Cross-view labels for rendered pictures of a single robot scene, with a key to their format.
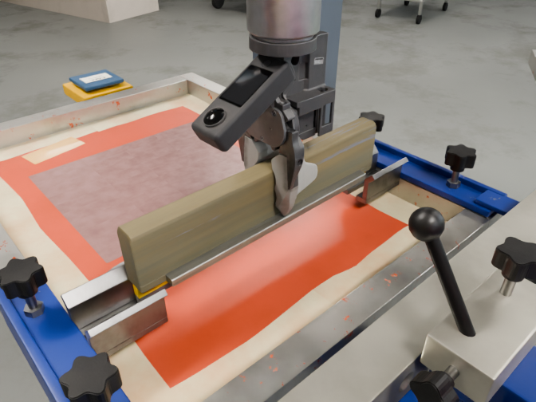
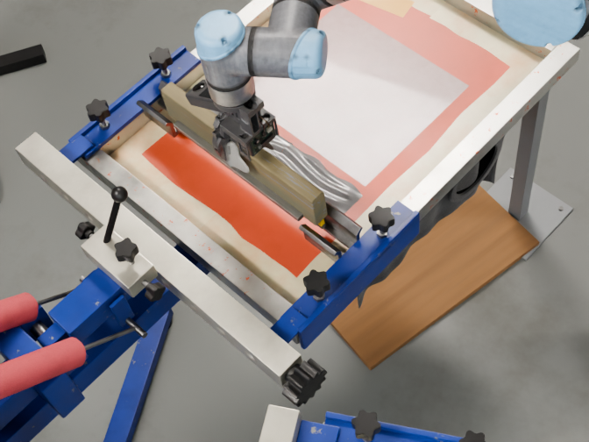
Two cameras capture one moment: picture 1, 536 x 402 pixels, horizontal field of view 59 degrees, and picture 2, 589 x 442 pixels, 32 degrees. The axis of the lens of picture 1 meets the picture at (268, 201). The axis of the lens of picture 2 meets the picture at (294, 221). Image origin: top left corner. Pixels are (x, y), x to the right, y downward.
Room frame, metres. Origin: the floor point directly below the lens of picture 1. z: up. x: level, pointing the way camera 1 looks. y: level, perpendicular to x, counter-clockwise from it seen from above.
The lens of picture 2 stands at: (0.65, -1.05, 2.51)
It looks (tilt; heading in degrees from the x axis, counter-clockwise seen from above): 58 degrees down; 95
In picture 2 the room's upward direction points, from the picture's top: 11 degrees counter-clockwise
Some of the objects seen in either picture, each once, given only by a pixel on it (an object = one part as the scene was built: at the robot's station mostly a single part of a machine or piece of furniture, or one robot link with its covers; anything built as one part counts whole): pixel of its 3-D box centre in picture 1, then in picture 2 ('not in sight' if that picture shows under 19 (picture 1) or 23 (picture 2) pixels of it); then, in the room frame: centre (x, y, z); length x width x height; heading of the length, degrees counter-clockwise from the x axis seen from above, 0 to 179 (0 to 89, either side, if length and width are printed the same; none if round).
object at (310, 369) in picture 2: not in sight; (298, 377); (0.56, -0.42, 1.02); 0.07 x 0.06 x 0.07; 42
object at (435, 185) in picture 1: (404, 179); (351, 272); (0.66, -0.22, 0.98); 0.30 x 0.05 x 0.07; 42
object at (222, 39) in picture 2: not in sight; (224, 49); (0.51, -0.02, 1.34); 0.09 x 0.08 x 0.11; 167
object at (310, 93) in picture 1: (286, 88); (242, 116); (0.51, -0.02, 1.19); 0.09 x 0.08 x 0.12; 132
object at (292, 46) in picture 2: not in sight; (290, 44); (0.61, -0.02, 1.34); 0.11 x 0.11 x 0.08; 77
